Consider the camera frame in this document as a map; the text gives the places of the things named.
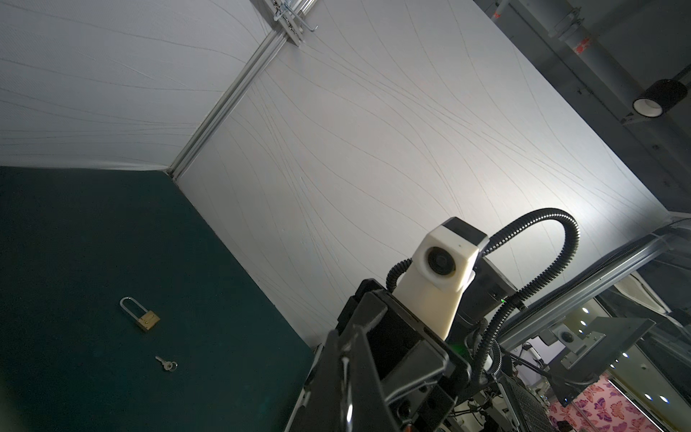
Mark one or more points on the green table mat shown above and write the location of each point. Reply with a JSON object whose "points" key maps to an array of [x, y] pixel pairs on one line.
{"points": [[121, 310]]}

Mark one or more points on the grey ceiling pipe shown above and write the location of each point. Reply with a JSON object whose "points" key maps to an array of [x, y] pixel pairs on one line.
{"points": [[563, 22]]}

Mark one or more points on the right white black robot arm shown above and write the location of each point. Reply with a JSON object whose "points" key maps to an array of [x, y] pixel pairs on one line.
{"points": [[488, 290]]}

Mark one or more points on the brass padlock long shackle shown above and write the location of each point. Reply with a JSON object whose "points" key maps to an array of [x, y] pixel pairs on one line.
{"points": [[144, 318]]}

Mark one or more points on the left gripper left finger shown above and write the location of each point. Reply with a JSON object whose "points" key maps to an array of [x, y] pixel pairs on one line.
{"points": [[319, 405]]}

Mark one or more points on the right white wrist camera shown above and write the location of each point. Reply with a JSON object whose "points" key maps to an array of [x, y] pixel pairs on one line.
{"points": [[441, 269]]}

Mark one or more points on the black ceiling spotlight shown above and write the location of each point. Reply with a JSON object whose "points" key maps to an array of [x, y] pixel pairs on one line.
{"points": [[659, 98]]}

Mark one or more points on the metal corner bracket right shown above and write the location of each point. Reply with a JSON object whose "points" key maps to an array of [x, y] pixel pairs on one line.
{"points": [[291, 15]]}

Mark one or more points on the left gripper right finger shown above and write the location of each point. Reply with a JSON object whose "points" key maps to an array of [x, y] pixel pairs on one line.
{"points": [[362, 407]]}

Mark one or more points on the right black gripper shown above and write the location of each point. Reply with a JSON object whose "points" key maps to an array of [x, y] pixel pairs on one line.
{"points": [[421, 377]]}

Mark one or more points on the small silver key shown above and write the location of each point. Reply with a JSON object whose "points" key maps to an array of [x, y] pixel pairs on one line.
{"points": [[169, 366]]}

